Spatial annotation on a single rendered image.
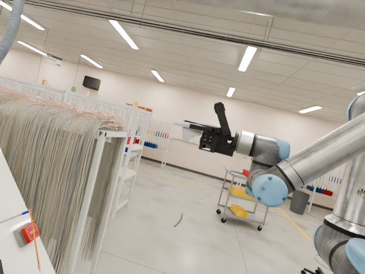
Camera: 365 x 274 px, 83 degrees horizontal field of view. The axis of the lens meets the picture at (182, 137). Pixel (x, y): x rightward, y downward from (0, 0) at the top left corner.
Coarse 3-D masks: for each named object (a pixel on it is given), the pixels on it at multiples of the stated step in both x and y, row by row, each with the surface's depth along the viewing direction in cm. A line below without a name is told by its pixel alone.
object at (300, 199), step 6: (294, 192) 627; (300, 192) 619; (294, 198) 624; (300, 198) 612; (306, 198) 609; (294, 204) 621; (300, 204) 612; (306, 204) 615; (294, 210) 619; (300, 210) 612
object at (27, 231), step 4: (24, 228) 65; (28, 228) 66; (36, 228) 69; (24, 232) 64; (28, 232) 65; (32, 232) 67; (36, 232) 68; (24, 236) 64; (28, 236) 65; (32, 236) 66; (36, 236) 68; (28, 240) 65; (32, 240) 66
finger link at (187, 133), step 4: (176, 124) 67; (180, 124) 67; (184, 124) 66; (188, 124) 66; (196, 124) 66; (184, 128) 67; (188, 128) 67; (184, 132) 67; (188, 132) 67; (192, 132) 67; (196, 132) 67; (200, 132) 67; (184, 136) 67; (188, 136) 67
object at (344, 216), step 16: (352, 112) 63; (352, 160) 60; (352, 176) 59; (352, 192) 58; (336, 208) 61; (352, 208) 57; (336, 224) 58; (352, 224) 57; (320, 240) 62; (336, 240) 57; (320, 256) 63
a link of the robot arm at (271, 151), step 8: (256, 136) 64; (264, 136) 64; (256, 144) 63; (264, 144) 63; (272, 144) 62; (280, 144) 62; (288, 144) 62; (256, 152) 63; (264, 152) 63; (272, 152) 62; (280, 152) 61; (288, 152) 61; (256, 160) 64; (264, 160) 62; (272, 160) 62; (280, 160) 62
